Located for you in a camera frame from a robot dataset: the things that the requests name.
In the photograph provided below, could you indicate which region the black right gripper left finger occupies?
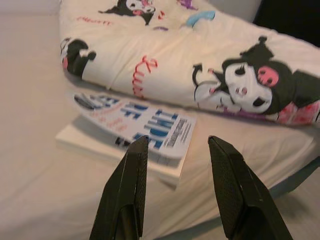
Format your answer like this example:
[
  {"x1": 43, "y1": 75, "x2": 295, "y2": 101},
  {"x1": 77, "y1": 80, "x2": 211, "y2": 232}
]
[{"x1": 88, "y1": 136, "x2": 150, "y2": 240}]

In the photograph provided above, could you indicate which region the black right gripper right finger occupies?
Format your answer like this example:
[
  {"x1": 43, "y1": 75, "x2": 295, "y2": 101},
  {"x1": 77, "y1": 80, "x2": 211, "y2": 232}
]
[{"x1": 208, "y1": 135, "x2": 293, "y2": 240}]

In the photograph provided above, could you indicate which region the white book blue lettered cover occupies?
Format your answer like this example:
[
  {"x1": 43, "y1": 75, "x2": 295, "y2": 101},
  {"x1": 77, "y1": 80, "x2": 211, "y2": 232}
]
[{"x1": 55, "y1": 92, "x2": 197, "y2": 192}]

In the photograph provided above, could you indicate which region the mattress with cream sheet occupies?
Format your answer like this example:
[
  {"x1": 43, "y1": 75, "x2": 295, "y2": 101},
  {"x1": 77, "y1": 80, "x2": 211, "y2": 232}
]
[{"x1": 0, "y1": 11, "x2": 320, "y2": 240}]

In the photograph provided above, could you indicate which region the cream Kuromi print blanket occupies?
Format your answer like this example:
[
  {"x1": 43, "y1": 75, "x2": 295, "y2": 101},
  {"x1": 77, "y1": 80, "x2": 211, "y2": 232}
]
[{"x1": 58, "y1": 0, "x2": 320, "y2": 126}]

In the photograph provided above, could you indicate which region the dark cabinet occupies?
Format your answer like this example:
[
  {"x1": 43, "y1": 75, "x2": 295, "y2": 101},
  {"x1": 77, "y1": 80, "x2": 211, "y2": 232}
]
[{"x1": 252, "y1": 0, "x2": 320, "y2": 48}]

